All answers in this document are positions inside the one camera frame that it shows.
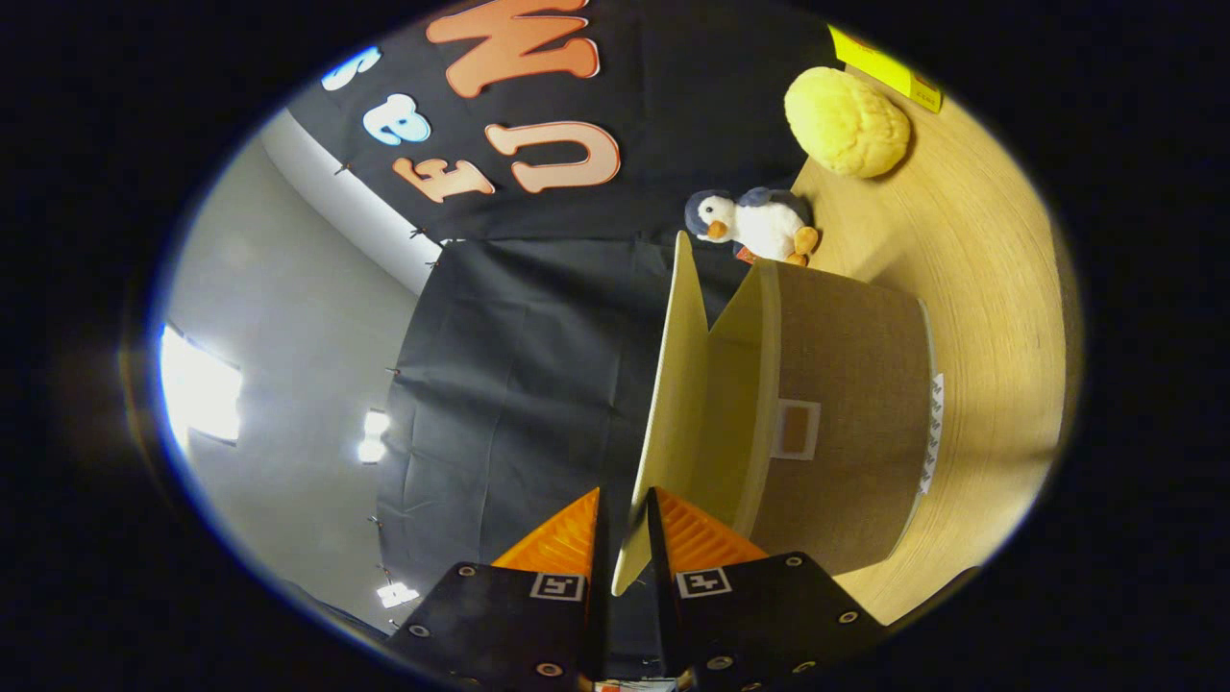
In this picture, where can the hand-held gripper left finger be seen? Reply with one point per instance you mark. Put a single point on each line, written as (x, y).
(600, 615)

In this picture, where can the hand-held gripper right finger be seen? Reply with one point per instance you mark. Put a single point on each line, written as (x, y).
(663, 605)

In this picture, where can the brown fabric storage box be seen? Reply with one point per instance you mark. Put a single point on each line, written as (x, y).
(846, 384)

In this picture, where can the ceiling light strip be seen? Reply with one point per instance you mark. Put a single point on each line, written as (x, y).
(397, 595)

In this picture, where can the small ceiling light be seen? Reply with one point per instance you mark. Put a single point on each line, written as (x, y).
(375, 425)

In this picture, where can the penguin plush toy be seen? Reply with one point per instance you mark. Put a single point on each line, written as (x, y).
(759, 226)

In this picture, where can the yellow bread-shaped plush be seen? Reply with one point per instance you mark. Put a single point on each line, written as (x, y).
(846, 120)

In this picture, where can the yellow book with red label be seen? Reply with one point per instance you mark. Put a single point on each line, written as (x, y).
(884, 67)

